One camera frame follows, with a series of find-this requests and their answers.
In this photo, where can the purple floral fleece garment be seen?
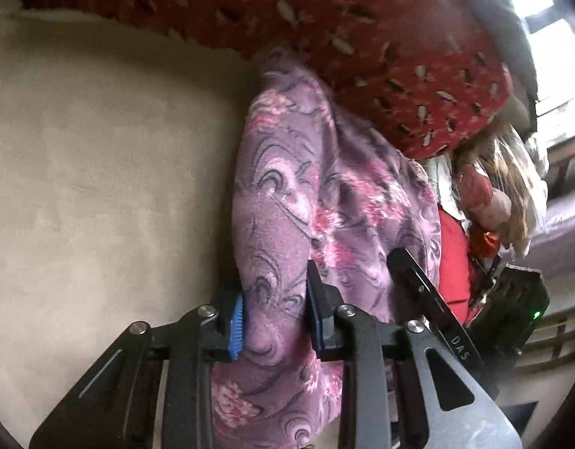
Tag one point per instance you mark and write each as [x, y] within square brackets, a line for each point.
[287, 196]

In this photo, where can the pale purple sheet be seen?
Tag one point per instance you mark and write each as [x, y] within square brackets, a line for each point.
[565, 238]

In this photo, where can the wooden chair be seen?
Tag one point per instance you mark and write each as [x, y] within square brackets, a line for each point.
[556, 336]

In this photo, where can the beige plush bed cover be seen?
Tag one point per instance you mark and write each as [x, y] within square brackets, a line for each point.
[105, 173]

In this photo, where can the blond haired doll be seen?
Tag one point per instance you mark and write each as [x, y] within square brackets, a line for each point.
[486, 196]

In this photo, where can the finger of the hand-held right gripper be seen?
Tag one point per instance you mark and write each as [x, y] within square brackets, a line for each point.
[432, 308]

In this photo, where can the red patterned blanket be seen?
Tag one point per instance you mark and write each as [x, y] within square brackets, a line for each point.
[362, 32]

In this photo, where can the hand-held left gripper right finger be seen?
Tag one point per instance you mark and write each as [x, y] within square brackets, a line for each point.
[315, 322]

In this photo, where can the red garment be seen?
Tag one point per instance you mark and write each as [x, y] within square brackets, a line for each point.
[453, 262]

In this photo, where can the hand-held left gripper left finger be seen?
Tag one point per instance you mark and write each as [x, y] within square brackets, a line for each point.
[236, 327]

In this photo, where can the window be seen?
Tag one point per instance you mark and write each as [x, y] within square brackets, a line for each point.
[558, 42]

